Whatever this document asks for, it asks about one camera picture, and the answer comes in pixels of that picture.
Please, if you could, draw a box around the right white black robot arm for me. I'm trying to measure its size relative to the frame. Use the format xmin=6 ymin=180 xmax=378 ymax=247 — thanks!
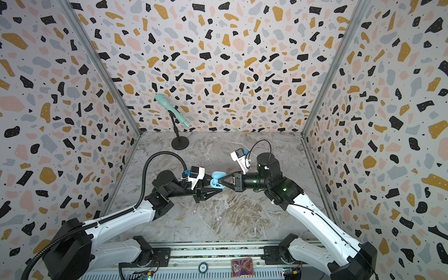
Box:
xmin=218 ymin=149 xmax=378 ymax=280

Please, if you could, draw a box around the black microphone stand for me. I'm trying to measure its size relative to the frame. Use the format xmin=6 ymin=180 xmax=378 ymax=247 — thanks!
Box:
xmin=169 ymin=111 xmax=189 ymax=151

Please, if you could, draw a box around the colourful square card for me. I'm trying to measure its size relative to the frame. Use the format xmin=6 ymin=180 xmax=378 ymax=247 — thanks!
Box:
xmin=231 ymin=258 xmax=254 ymax=278

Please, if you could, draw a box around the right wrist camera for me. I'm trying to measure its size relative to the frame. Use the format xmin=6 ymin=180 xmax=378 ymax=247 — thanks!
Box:
xmin=231 ymin=148 xmax=250 ymax=175

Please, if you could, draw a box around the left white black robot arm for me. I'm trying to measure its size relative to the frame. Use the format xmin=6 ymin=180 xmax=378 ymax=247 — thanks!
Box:
xmin=43 ymin=167 xmax=224 ymax=280

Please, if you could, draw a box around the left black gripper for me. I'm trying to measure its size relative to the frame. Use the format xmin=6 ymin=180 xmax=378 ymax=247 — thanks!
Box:
xmin=168 ymin=175 xmax=224 ymax=206

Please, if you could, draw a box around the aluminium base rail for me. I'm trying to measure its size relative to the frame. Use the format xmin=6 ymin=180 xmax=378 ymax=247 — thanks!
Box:
xmin=80 ymin=240 xmax=332 ymax=280

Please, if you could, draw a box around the mint green microphone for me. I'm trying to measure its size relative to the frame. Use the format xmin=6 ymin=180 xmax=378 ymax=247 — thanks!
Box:
xmin=155 ymin=94 xmax=191 ymax=128

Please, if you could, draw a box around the blue earbud case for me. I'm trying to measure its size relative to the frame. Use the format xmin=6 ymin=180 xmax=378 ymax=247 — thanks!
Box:
xmin=210 ymin=171 xmax=227 ymax=190

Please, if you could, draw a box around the round black white button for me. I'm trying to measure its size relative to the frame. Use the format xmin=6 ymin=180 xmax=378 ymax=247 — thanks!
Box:
xmin=198 ymin=262 xmax=208 ymax=274

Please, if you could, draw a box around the left black corrugated cable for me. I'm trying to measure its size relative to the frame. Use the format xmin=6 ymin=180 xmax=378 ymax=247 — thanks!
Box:
xmin=20 ymin=151 xmax=189 ymax=280

